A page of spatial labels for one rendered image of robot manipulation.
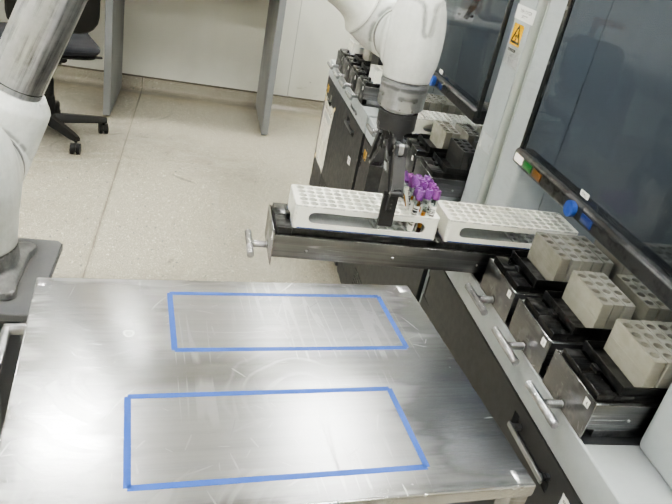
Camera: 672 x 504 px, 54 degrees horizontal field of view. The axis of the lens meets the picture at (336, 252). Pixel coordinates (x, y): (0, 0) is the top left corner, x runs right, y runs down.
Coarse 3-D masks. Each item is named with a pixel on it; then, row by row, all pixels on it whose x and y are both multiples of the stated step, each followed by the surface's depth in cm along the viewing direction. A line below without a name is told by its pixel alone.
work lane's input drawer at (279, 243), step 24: (288, 216) 133; (288, 240) 129; (312, 240) 130; (336, 240) 131; (360, 240) 133; (384, 240) 134; (408, 240) 134; (432, 240) 136; (384, 264) 135; (408, 264) 136; (432, 264) 137; (456, 264) 138; (480, 264) 139
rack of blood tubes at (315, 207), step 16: (304, 192) 133; (320, 192) 135; (336, 192) 138; (352, 192) 139; (368, 192) 140; (288, 208) 136; (304, 208) 128; (320, 208) 129; (336, 208) 129; (352, 208) 132; (368, 208) 133; (400, 208) 136; (304, 224) 130; (320, 224) 130; (336, 224) 136; (352, 224) 138; (368, 224) 139; (400, 224) 137; (432, 224) 134
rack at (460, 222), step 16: (448, 208) 140; (464, 208) 143; (480, 208) 143; (496, 208) 145; (512, 208) 147; (448, 224) 135; (464, 224) 136; (480, 224) 136; (496, 224) 137; (512, 224) 140; (528, 224) 141; (544, 224) 143; (560, 224) 144; (448, 240) 137; (464, 240) 138; (480, 240) 138; (496, 240) 144; (512, 240) 145; (528, 240) 142
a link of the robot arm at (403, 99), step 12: (384, 84) 122; (396, 84) 120; (384, 96) 123; (396, 96) 121; (408, 96) 121; (420, 96) 122; (384, 108) 125; (396, 108) 122; (408, 108) 122; (420, 108) 124
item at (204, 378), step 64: (64, 320) 91; (128, 320) 93; (192, 320) 96; (256, 320) 99; (320, 320) 102; (384, 320) 106; (64, 384) 80; (128, 384) 82; (192, 384) 84; (256, 384) 86; (320, 384) 89; (384, 384) 91; (448, 384) 94; (0, 448) 70; (64, 448) 71; (128, 448) 73; (192, 448) 75; (256, 448) 77; (320, 448) 78; (384, 448) 80; (448, 448) 83; (512, 448) 85
